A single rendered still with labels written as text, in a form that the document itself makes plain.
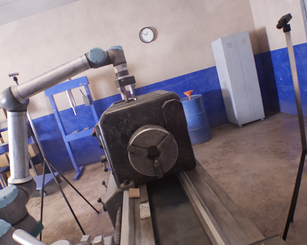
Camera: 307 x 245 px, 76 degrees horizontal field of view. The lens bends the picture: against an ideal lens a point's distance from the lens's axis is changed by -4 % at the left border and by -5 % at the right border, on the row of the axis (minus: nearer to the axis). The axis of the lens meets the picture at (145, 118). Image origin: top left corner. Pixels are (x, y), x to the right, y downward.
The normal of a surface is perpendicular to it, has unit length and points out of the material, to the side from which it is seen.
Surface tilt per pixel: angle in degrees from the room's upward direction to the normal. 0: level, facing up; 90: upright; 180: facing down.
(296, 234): 0
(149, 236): 0
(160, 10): 90
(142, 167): 90
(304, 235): 0
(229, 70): 90
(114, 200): 90
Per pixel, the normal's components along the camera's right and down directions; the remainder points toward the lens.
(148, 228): -0.28, -0.94
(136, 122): 0.07, 0.16
